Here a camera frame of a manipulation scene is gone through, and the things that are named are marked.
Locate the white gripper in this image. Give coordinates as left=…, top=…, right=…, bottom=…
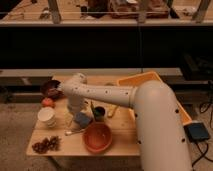
left=65, top=97, right=84, bottom=127

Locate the blue sponge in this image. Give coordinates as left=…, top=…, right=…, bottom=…
left=74, top=112, right=92, bottom=128

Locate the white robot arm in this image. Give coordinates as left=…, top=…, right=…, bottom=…
left=59, top=73, right=193, bottom=171

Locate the white paper cup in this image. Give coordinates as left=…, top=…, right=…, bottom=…
left=37, top=107, right=56, bottom=127

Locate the wooden table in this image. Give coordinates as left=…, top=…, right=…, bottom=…
left=26, top=74, right=141, bottom=157

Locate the dark mug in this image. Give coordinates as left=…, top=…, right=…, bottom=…
left=93, top=106, right=106, bottom=121

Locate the dark maroon bowl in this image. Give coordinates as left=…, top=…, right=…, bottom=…
left=40, top=80, right=61, bottom=99

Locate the red apple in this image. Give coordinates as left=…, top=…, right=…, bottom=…
left=41, top=98, right=55, bottom=108

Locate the metal spoon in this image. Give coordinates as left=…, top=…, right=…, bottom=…
left=65, top=129, right=84, bottom=136

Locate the yellow banana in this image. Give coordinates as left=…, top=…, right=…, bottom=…
left=107, top=105, right=118, bottom=118

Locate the orange plastic bowl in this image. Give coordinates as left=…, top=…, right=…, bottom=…
left=82, top=122, right=112, bottom=154

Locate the bunch of red grapes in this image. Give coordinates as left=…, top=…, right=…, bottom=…
left=32, top=136, right=60, bottom=154

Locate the yellow plastic bin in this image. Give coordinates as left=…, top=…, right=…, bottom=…
left=117, top=71, right=192, bottom=125

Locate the black power box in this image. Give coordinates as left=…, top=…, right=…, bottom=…
left=184, top=122, right=210, bottom=142

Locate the black cable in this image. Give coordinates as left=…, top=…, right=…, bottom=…
left=191, top=79, right=213, bottom=168

